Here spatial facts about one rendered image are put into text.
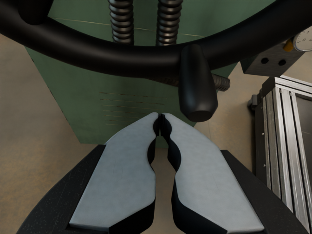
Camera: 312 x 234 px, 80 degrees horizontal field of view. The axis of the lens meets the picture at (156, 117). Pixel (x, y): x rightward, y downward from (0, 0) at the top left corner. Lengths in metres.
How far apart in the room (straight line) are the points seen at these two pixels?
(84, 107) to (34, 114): 0.45
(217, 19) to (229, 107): 0.77
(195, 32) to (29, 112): 0.84
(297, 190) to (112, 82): 0.66
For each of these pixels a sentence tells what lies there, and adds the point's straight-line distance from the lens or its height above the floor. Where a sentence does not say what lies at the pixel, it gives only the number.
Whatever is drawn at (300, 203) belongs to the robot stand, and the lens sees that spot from 0.78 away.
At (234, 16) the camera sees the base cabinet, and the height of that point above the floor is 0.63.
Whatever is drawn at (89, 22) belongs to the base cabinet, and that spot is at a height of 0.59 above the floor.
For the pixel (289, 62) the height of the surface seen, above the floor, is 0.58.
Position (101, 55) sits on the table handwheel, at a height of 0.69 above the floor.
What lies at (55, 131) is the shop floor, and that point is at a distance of 0.94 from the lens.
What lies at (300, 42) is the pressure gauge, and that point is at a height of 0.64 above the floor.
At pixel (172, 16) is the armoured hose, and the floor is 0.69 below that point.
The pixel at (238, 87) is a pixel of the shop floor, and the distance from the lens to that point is 1.22.
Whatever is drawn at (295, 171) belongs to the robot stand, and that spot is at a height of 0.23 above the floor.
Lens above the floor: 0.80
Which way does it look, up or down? 59 degrees down
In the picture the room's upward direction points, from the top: 15 degrees clockwise
